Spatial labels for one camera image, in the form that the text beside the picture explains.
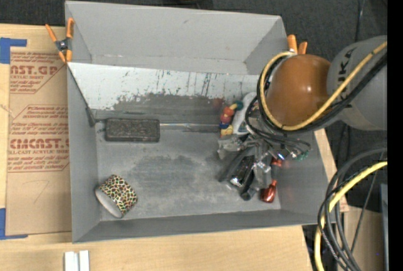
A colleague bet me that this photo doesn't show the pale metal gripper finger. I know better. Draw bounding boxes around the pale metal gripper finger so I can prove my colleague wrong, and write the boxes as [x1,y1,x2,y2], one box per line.
[217,135,245,160]
[253,160,273,190]

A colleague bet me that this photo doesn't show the red metallic bulb-shaped object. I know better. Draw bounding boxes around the red metallic bulb-shaped object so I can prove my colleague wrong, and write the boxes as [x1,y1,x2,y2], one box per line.
[259,158,283,204]

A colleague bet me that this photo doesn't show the colourful bead toy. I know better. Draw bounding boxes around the colourful bead toy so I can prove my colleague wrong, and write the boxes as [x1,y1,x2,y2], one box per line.
[219,100,244,139]

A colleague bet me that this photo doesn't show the white plastic object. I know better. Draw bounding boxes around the white plastic object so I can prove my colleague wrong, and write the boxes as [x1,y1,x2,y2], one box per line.
[232,92,259,137]

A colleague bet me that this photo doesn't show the grey metal bin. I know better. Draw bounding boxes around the grey metal bin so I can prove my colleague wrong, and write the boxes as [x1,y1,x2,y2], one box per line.
[64,0,330,244]

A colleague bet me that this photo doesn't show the dark brown flat block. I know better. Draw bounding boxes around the dark brown flat block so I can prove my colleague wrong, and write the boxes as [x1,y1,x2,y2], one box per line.
[104,118,161,143]

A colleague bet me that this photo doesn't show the leopard print tape roll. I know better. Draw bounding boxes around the leopard print tape roll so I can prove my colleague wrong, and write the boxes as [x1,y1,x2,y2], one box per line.
[94,174,139,219]

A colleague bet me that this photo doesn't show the brown cardboard board, red print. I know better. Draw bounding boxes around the brown cardboard board, red print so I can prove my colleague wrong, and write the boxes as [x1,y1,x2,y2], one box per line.
[0,23,74,239]

